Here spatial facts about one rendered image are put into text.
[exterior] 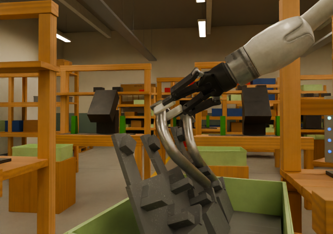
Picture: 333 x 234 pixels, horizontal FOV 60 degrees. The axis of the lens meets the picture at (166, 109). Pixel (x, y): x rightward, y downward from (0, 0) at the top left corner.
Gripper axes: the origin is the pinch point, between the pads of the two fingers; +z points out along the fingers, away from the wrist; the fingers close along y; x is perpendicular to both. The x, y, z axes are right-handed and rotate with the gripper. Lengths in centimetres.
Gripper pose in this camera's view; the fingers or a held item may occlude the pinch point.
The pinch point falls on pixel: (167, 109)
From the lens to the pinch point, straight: 82.4
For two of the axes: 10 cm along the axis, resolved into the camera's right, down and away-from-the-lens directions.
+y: -5.7, -6.3, -5.3
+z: -8.2, 4.8, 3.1
